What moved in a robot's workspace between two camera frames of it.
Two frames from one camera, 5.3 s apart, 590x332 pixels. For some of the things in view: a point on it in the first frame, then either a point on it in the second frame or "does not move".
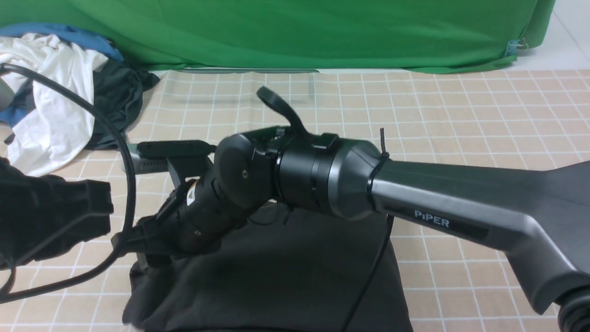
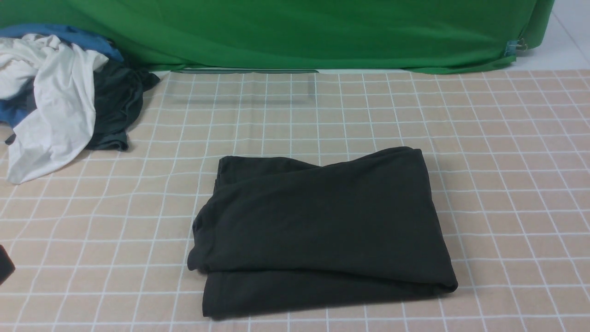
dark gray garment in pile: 118,93 does not move
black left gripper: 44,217 → 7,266
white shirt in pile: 56,133 does not move
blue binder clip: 512,46 does not move
